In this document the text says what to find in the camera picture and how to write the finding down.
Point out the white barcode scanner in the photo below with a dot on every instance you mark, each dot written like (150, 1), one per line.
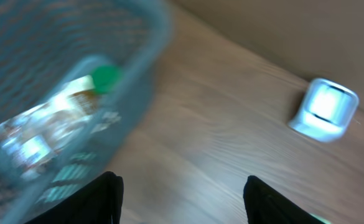
(326, 111)

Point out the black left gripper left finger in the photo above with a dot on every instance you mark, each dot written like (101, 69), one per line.
(99, 202)

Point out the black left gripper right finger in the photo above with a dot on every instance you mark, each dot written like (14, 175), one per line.
(265, 205)

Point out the grey plastic shopping basket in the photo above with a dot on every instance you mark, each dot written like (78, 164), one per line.
(44, 44)

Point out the green lid jar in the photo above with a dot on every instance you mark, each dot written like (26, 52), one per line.
(104, 78)

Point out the brown white snack pouch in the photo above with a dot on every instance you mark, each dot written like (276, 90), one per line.
(32, 137)

